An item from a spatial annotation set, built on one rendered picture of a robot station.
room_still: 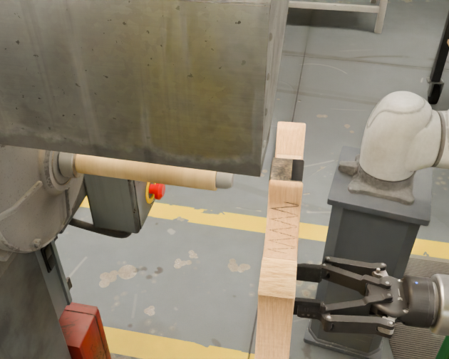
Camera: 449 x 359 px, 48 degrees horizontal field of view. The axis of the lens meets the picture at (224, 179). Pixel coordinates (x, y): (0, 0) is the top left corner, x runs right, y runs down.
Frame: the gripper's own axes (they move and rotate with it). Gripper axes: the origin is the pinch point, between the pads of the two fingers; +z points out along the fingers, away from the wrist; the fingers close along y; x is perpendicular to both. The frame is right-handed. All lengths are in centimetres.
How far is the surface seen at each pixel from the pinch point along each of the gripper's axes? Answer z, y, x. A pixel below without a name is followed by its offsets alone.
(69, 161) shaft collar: 29.0, -8.3, 25.4
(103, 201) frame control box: 37.1, 15.7, 1.7
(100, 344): 47, 21, -47
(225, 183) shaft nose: 9.4, -8.1, 23.9
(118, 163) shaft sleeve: 22.9, -7.6, 25.3
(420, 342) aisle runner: -48, 76, -94
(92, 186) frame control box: 38.7, 15.4, 5.3
